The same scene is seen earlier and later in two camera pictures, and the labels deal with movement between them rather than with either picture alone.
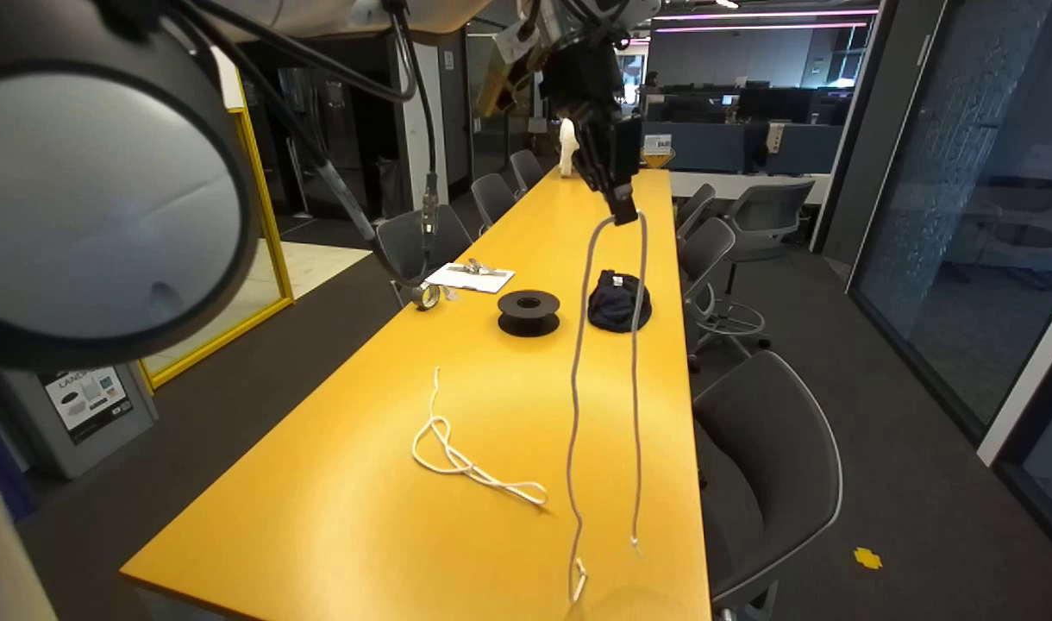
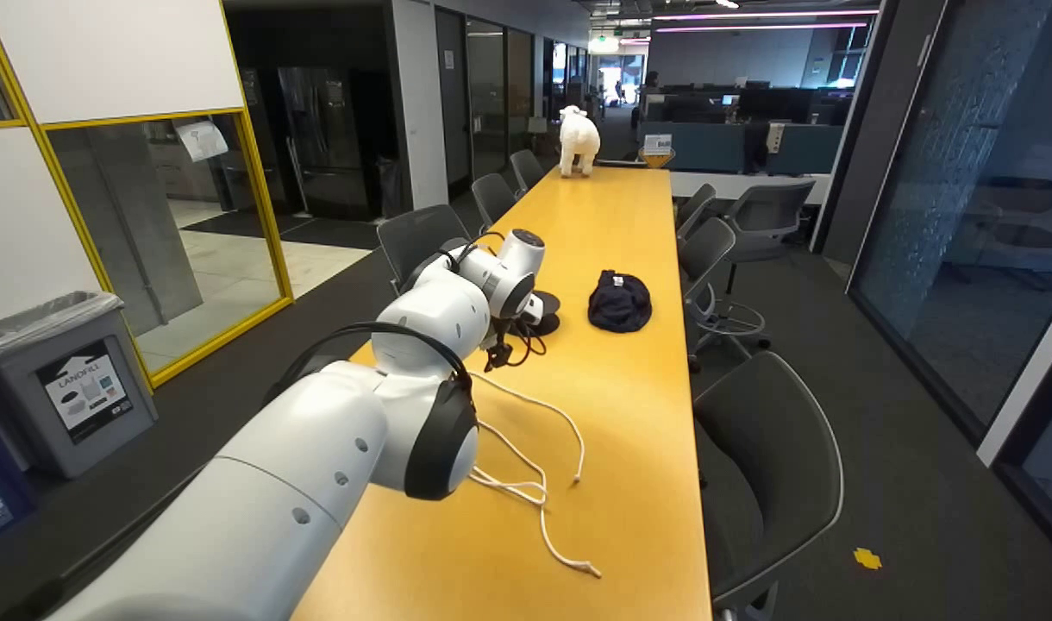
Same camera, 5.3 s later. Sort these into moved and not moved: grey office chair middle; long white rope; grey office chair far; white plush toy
Moved: long white rope
Not moved: grey office chair far; grey office chair middle; white plush toy
